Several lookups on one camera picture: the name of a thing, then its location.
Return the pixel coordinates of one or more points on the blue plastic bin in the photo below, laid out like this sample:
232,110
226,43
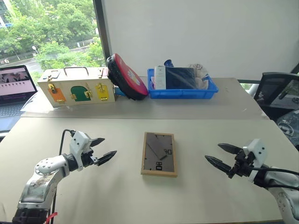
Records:
183,92

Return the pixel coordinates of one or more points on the red and black round case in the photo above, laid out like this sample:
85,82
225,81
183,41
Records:
128,78

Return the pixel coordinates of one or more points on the laptop computer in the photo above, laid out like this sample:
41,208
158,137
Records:
12,91

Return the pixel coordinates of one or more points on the wooden latch lock box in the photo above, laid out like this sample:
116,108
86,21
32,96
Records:
77,89

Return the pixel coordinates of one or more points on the blue patterned cup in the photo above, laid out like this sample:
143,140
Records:
169,62

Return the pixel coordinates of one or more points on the red tape strip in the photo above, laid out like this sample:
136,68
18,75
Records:
51,216

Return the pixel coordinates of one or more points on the black mesh office chair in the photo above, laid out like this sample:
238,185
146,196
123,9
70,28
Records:
276,93

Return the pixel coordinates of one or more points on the dark window frame post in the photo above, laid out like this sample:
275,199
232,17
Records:
101,30

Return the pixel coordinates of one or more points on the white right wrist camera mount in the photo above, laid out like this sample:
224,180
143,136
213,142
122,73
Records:
257,154

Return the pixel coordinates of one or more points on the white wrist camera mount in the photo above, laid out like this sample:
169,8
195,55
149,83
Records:
257,154
79,144

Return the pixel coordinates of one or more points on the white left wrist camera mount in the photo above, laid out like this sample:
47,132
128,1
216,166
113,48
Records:
79,144

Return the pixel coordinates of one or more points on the white rectangular box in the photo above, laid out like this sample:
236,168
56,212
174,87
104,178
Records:
159,77

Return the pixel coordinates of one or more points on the wooden picture frame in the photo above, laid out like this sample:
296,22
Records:
159,154

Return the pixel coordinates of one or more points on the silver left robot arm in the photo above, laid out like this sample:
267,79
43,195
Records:
42,179

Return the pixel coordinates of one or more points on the clear plastic bag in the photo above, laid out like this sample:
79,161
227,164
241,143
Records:
201,77

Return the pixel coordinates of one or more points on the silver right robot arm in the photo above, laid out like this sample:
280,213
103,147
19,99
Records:
282,191

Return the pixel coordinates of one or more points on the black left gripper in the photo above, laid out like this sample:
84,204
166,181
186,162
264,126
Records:
88,159

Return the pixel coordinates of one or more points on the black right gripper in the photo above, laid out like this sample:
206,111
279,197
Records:
241,166

